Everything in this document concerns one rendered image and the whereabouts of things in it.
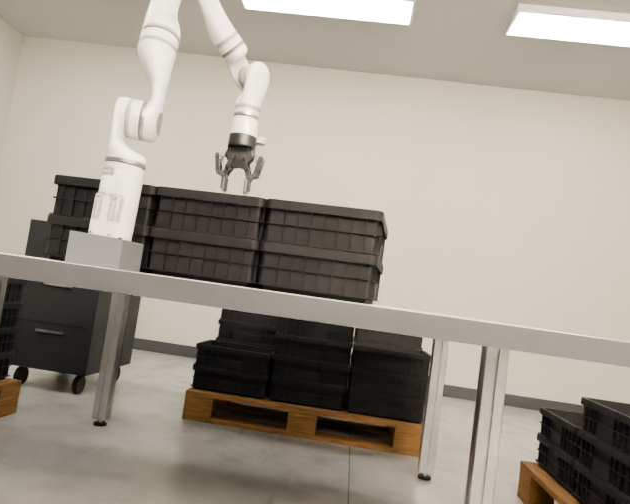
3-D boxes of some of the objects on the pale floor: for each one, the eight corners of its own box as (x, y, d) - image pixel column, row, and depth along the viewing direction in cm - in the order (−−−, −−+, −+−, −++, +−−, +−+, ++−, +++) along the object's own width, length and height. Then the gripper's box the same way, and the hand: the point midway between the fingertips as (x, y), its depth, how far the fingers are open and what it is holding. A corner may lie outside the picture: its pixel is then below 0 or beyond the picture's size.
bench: (600, 802, 85) (643, 344, 90) (-336, 609, 98) (-250, 218, 103) (440, 475, 244) (459, 316, 249) (91, 418, 257) (116, 268, 262)
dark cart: (79, 398, 292) (108, 229, 299) (-2, 385, 296) (28, 218, 302) (127, 381, 353) (150, 241, 360) (59, 370, 357) (83, 232, 364)
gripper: (213, 127, 151) (203, 186, 149) (266, 132, 148) (257, 192, 146) (222, 136, 158) (213, 192, 156) (273, 141, 155) (264, 198, 154)
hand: (235, 187), depth 151 cm, fingers open, 5 cm apart
